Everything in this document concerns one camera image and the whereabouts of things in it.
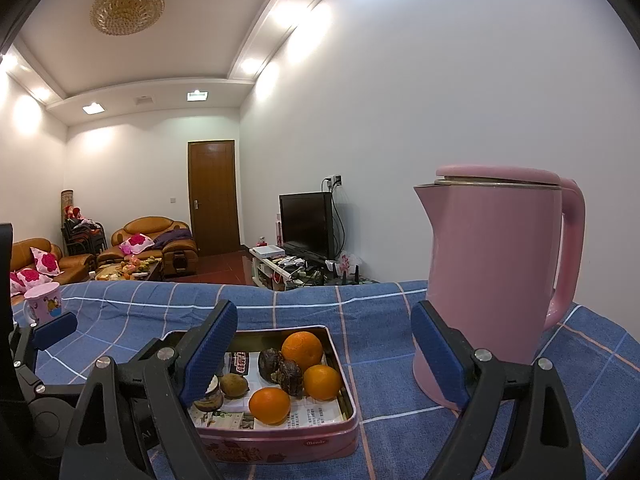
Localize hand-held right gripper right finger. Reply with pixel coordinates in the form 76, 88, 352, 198
410, 301, 586, 480

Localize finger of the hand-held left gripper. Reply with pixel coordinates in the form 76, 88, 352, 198
10, 311, 78, 396

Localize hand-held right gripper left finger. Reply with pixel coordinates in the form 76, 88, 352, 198
59, 300, 238, 480

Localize tan longan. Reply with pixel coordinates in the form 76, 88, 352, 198
220, 373, 249, 400

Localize dark brown water chestnut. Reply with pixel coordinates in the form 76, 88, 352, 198
277, 358, 305, 397
257, 348, 283, 383

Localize small orange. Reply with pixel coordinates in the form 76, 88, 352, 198
248, 386, 292, 426
303, 364, 343, 402

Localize large orange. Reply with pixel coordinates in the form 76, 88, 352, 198
281, 331, 324, 370

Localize pink tin box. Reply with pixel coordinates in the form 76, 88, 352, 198
150, 325, 360, 465

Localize pink cartoon mug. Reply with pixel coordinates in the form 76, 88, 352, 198
23, 282, 65, 326

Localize pink flower cushion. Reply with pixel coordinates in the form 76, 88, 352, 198
10, 268, 41, 288
120, 234, 155, 256
30, 246, 63, 277

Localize brown leather sofa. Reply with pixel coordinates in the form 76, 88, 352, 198
10, 238, 97, 286

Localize coffee table with snacks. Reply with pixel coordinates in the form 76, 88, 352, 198
92, 257, 163, 283

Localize stacked dark chairs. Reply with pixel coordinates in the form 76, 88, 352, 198
61, 217, 107, 256

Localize pink kettle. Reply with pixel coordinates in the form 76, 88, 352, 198
413, 163, 587, 411

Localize white TV stand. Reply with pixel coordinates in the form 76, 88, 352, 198
249, 245, 381, 291

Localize blue checked cloth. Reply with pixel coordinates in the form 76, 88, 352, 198
10, 280, 640, 480

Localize printed paper liner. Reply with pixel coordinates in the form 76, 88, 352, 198
197, 352, 346, 431

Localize purple blanket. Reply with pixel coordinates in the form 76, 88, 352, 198
152, 229, 193, 251

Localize brown leather armchair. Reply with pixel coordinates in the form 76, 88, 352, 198
96, 216, 199, 281

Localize brown wooden door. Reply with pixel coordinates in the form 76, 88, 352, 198
187, 140, 242, 258

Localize black television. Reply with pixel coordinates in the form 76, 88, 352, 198
279, 191, 336, 261

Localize round crystal chandelier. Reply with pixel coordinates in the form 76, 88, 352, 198
90, 0, 165, 36

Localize black power cable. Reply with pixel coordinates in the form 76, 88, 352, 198
332, 187, 346, 261

